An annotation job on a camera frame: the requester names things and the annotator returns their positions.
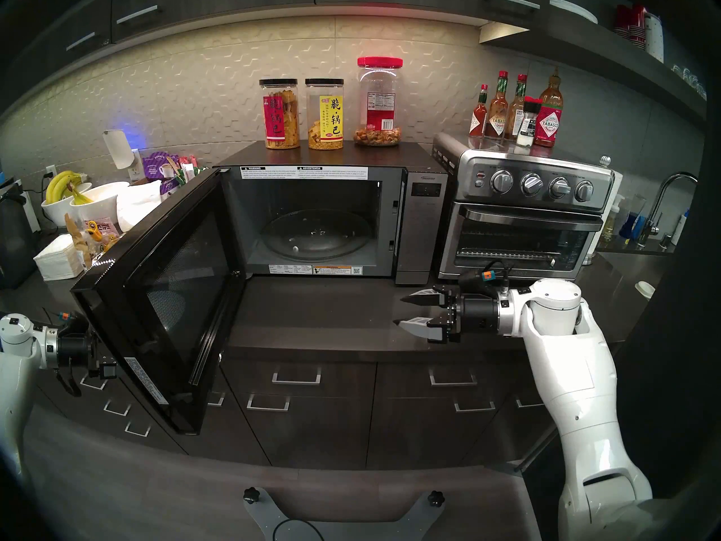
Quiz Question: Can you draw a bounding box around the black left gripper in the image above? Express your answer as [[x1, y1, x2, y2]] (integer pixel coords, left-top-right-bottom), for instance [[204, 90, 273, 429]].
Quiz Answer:
[[56, 329, 118, 379]]

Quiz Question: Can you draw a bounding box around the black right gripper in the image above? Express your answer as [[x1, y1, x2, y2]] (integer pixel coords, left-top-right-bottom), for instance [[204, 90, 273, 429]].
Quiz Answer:
[[393, 286, 501, 344]]

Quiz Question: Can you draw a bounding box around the black glass microwave door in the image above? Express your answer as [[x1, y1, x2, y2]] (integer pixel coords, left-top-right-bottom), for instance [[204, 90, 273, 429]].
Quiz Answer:
[[70, 167, 247, 435]]

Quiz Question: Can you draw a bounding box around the glass microwave turntable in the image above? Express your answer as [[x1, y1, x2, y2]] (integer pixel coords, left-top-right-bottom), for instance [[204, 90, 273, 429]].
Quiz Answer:
[[260, 209, 375, 261]]

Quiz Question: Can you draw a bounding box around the white napkin stack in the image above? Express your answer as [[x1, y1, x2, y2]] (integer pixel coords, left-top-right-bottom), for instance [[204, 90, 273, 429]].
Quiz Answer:
[[33, 234, 84, 281]]

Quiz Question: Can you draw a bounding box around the stainless steel toaster oven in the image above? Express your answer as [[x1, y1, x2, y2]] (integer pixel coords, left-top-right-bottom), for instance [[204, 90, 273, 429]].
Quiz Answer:
[[431, 132, 616, 281]]

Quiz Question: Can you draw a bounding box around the snack pack with yellow print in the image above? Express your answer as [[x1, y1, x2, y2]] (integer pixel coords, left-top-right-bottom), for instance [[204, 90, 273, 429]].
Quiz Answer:
[[83, 219, 120, 247]]

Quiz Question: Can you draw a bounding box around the large white bowl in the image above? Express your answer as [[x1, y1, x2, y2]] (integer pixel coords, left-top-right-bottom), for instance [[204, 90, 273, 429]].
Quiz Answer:
[[69, 181, 130, 225]]

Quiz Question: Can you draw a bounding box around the dark lower cabinet unit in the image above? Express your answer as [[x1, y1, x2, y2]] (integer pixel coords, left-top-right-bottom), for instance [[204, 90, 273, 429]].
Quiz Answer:
[[0, 314, 620, 473]]

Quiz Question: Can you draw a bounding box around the small white bowl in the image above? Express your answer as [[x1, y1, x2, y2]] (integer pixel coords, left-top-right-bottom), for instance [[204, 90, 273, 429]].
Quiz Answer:
[[41, 182, 92, 228]]

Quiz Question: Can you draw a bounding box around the white crumpled paper bag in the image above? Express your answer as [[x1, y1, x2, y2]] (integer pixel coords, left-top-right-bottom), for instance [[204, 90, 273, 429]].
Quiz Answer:
[[116, 180, 164, 233]]

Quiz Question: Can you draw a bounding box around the yellow banana bunch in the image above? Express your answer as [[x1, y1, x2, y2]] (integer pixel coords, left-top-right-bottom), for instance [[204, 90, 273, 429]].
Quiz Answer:
[[45, 171, 94, 205]]

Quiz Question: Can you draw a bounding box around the small red hot sauce bottle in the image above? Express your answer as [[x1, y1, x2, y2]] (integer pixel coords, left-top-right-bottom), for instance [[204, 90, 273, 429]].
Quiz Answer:
[[469, 84, 488, 138]]

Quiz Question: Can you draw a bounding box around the clear soap pump bottle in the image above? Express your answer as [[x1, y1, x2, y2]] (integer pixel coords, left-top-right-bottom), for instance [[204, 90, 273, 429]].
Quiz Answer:
[[600, 193, 625, 242]]

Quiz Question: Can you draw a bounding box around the brown sauce bottle red cap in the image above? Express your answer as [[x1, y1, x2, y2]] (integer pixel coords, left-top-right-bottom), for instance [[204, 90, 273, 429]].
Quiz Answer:
[[486, 70, 510, 140]]

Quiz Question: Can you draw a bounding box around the purple tea pouch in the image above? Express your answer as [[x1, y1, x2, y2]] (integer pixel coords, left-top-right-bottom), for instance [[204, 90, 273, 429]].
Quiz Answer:
[[142, 151, 181, 194]]

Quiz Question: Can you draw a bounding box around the spice shaker with red cap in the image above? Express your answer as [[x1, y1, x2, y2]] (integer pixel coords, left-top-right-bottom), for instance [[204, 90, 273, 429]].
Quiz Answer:
[[516, 96, 541, 148]]

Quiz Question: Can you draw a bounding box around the clear jar with red lid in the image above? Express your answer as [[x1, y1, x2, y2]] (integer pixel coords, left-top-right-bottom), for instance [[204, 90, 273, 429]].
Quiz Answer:
[[354, 56, 404, 147]]

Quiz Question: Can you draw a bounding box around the red cup with sachets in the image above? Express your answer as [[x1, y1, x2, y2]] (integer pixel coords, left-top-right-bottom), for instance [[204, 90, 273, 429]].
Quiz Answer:
[[172, 156, 204, 188]]

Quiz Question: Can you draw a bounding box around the snack jar with yellow label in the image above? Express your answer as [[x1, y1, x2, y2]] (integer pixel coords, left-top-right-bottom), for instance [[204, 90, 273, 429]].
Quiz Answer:
[[305, 78, 344, 150]]

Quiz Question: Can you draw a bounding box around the large Tabasco sauce bottle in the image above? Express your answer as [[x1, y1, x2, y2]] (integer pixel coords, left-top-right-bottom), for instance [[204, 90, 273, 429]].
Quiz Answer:
[[533, 68, 564, 148]]

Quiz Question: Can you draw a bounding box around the sauce bottle with green neck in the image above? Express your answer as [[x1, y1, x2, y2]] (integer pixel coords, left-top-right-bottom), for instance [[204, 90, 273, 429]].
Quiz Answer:
[[504, 74, 528, 140]]

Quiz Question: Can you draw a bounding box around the chrome sink faucet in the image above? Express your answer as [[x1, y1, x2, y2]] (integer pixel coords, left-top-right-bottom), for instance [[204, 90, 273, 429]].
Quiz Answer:
[[639, 172, 699, 249]]

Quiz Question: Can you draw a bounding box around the snack jar with red label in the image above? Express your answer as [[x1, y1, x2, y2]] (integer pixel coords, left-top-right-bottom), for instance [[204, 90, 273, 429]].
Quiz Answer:
[[259, 79, 301, 150]]

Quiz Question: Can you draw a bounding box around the stack of white plates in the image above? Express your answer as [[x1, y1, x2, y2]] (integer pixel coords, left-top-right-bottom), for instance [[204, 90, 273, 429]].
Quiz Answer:
[[549, 0, 599, 25]]

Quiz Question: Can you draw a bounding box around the row of clear glasses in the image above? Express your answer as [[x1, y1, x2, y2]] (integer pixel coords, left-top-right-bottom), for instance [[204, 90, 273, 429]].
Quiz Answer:
[[670, 61, 707, 101]]

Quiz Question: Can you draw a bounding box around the stack of red cups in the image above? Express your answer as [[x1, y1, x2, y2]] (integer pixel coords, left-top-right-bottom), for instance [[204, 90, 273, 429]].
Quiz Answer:
[[614, 3, 647, 43]]

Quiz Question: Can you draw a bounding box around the white paper cup stack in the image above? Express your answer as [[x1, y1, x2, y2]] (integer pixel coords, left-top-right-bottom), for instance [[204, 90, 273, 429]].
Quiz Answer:
[[644, 13, 665, 63]]

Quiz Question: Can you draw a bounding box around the black left wrist cable loop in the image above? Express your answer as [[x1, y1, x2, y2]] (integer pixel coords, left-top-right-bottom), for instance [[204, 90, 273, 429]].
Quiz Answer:
[[55, 370, 83, 398]]

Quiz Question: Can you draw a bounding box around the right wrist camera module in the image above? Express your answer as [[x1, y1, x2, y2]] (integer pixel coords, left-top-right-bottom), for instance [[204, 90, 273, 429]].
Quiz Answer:
[[459, 261, 510, 294]]

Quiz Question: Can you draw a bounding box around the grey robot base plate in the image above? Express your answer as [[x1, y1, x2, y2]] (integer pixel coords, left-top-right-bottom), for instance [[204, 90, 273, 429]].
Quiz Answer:
[[243, 486, 446, 541]]

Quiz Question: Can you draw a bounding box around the white wall plug-in device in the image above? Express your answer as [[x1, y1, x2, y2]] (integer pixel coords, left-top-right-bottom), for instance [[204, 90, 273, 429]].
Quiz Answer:
[[103, 130, 136, 170]]

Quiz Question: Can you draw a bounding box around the black cable on base plate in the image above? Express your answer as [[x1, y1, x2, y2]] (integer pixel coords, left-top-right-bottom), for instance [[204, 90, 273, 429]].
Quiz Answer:
[[273, 518, 327, 541]]

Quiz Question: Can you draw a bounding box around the dark wall shelf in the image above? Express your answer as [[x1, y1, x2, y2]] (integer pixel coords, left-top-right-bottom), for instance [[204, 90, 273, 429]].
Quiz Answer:
[[479, 5, 707, 129]]

